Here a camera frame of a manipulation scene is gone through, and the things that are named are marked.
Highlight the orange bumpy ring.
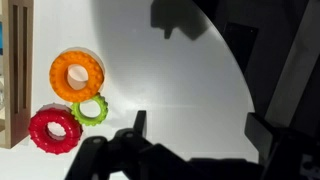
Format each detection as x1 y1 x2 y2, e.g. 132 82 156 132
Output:
48 49 106 104

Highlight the wooden slatted tray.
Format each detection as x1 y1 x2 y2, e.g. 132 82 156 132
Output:
0 0 35 150

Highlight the light green toothed ring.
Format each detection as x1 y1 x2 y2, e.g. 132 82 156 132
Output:
70 94 110 127

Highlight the grey beam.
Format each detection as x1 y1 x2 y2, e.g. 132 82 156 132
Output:
264 0 320 128

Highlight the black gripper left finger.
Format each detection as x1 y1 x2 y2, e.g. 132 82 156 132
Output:
112 109 158 158

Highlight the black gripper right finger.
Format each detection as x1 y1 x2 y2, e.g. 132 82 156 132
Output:
244 112 320 180

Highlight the red ribbed ring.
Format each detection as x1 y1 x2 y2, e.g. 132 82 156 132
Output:
28 107 84 155

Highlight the black flat panel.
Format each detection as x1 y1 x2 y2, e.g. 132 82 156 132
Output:
222 21 259 74

